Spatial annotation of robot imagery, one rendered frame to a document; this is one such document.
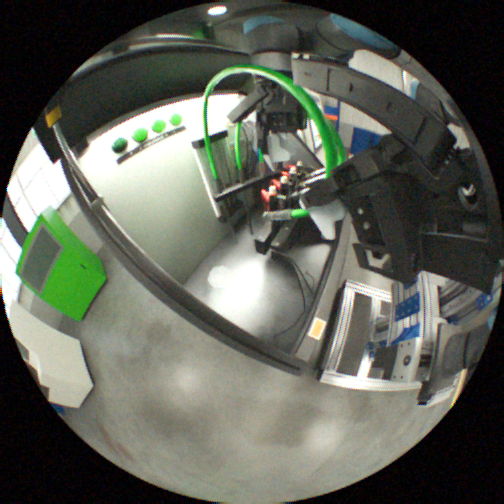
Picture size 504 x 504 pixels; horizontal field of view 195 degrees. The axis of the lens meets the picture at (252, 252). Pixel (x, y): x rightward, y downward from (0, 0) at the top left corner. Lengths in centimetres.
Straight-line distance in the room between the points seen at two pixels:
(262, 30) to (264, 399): 171
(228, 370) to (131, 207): 132
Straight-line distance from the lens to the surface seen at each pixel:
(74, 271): 278
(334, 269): 50
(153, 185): 47
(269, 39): 33
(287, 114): 31
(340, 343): 123
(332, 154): 17
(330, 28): 29
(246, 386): 141
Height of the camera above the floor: 135
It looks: 53 degrees down
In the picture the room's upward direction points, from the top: 12 degrees counter-clockwise
